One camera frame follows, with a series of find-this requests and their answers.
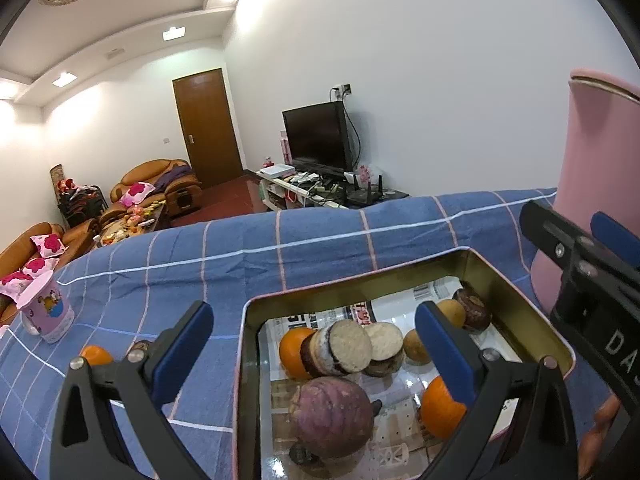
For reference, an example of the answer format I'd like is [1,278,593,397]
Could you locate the black router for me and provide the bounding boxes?
[344,174,389,207]

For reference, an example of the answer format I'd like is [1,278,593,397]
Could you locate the pink floral cushion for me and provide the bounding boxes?
[119,182,156,209]
[30,233,66,258]
[22,257,60,277]
[0,270,36,297]

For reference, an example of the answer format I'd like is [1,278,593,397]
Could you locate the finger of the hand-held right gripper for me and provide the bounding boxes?
[590,212,640,269]
[519,201,640,287]

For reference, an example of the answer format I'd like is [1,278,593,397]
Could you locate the brown wooden door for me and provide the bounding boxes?
[172,68,245,192]

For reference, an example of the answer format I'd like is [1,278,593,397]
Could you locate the black rack with clothes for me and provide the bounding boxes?
[57,184,109,227]

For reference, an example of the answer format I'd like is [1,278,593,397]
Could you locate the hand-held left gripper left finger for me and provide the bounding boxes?
[49,301,215,480]

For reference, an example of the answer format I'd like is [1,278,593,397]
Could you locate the cluttered coffee table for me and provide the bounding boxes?
[97,199,169,247]

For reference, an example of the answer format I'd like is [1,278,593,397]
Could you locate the purple cloth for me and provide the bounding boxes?
[152,164,194,189]

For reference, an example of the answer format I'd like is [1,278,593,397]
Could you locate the person's right hand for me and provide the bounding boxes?
[579,393,624,472]

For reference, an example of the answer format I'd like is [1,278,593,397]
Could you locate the black power cable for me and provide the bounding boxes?
[344,97,363,172]

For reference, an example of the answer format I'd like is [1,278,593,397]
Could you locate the pink packet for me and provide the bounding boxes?
[349,163,374,189]

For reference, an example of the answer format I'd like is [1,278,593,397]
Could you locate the white television stand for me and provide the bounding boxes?
[255,166,352,212]

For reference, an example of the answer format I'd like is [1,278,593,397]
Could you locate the pink cartoon cup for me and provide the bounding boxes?
[17,270,76,344]

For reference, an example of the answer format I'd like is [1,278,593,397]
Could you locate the black television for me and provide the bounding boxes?
[282,101,355,177]

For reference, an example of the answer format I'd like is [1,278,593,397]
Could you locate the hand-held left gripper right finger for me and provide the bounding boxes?
[414,301,585,480]

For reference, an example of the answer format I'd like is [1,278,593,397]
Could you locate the purple round tuber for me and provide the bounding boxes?
[289,376,375,459]

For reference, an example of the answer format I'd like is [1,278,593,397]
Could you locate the gold rectangular tin tray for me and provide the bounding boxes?
[233,246,577,480]

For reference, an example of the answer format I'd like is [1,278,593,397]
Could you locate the small dark water chestnut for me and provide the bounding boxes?
[290,443,321,467]

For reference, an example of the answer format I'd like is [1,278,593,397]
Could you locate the cut taro piece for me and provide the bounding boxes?
[362,322,405,378]
[301,319,374,379]

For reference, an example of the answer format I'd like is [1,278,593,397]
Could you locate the tall pink cylinder container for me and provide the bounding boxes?
[531,67,640,313]

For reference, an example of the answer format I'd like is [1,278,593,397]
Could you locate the orange leather armchair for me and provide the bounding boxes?
[0,220,99,327]

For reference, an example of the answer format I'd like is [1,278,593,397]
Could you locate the orange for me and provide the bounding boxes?
[80,345,115,367]
[419,375,468,441]
[278,327,317,381]

